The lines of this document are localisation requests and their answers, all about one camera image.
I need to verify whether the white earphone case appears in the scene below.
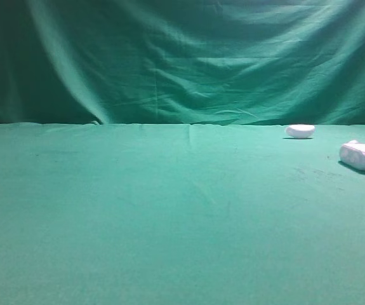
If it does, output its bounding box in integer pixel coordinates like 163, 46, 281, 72
285, 124, 315, 139

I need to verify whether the green backdrop cloth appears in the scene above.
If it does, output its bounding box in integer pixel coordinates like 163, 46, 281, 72
0, 1, 365, 125

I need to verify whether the green table cloth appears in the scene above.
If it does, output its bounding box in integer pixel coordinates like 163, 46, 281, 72
0, 123, 365, 304

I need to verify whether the white plastic bottle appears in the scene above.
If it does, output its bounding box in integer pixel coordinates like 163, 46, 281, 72
339, 140, 365, 171

